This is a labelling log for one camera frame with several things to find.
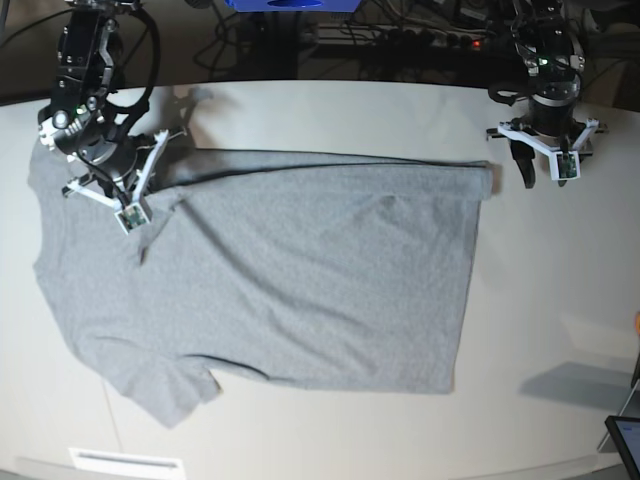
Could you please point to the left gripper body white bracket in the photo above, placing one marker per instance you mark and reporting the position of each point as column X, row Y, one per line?
column 564, row 153

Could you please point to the tablet with black frame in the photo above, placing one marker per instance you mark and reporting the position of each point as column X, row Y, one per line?
column 624, row 431

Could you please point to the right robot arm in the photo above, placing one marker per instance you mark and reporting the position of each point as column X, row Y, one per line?
column 82, row 125

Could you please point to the power strip with red light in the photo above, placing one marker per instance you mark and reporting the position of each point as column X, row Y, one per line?
column 431, row 38

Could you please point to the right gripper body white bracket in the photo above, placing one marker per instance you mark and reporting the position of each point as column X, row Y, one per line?
column 129, row 167

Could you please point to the grey T-shirt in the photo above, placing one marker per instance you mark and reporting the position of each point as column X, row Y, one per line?
column 304, row 270

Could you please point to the white label strip on table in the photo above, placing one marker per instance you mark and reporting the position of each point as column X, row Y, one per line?
column 139, row 466

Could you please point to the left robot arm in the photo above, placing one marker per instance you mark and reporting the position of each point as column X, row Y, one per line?
column 554, row 59

